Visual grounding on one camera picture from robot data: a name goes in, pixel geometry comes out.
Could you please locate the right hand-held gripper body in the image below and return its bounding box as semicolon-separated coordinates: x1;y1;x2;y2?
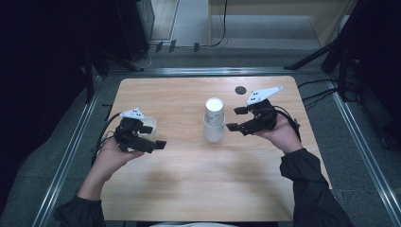
245;85;284;135

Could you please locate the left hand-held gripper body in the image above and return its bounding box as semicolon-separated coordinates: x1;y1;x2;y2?
113;108;148;153

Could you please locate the printed white paper cup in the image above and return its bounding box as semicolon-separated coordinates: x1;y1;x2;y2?
203;96;226;126

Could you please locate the person's right hand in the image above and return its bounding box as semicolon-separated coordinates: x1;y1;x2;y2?
253;113;305;155

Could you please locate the person's left hand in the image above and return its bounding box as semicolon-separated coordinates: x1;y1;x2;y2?
94;137;145;183

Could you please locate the dark metal stand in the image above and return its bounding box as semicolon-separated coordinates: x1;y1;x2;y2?
82;46;110;105

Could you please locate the black tripod stand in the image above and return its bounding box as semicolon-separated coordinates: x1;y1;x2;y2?
283;0;401;105

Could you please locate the black cabinet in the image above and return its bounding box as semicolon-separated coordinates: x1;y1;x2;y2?
114;0;155;61

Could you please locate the light wooden furniture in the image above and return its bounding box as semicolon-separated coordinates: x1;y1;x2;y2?
207;0;358;49

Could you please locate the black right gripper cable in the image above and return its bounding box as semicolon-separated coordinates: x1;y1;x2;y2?
272;105;302;142

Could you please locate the black floor cable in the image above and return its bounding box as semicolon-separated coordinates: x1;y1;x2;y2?
302;88;339;111
297;79;339;90

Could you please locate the metal floor rail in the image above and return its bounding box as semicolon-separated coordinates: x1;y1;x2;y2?
31;75;105;227
324;75;401;227

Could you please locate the black hanging cable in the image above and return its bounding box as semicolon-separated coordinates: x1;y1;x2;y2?
209;0;229;48

